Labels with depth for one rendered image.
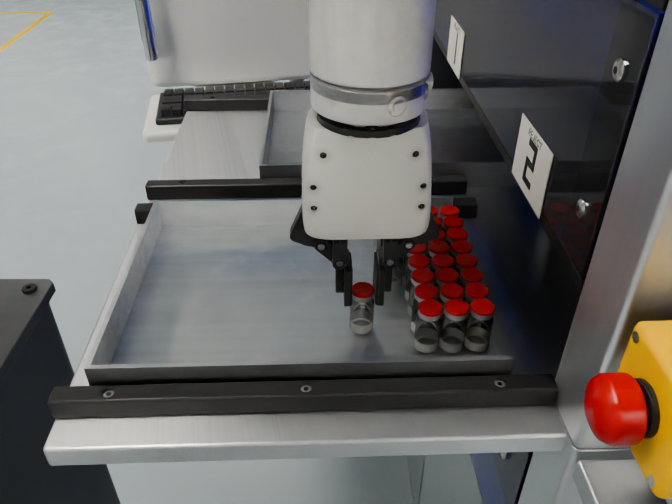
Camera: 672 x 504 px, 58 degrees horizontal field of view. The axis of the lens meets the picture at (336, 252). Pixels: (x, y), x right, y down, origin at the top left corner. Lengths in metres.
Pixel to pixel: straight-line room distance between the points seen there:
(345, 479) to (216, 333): 1.00
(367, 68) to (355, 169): 0.08
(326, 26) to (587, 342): 0.28
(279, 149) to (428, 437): 0.52
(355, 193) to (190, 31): 0.93
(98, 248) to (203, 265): 1.72
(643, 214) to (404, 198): 0.17
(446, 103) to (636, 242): 0.67
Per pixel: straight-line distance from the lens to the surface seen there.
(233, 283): 0.63
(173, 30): 1.35
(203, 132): 0.96
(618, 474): 0.51
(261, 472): 1.55
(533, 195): 0.55
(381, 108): 0.41
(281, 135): 0.93
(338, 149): 0.44
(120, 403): 0.51
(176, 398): 0.50
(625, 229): 0.41
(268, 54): 1.36
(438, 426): 0.50
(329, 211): 0.47
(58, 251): 2.41
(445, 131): 0.95
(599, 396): 0.37
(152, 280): 0.65
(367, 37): 0.39
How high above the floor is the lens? 1.27
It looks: 35 degrees down
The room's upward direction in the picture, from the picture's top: straight up
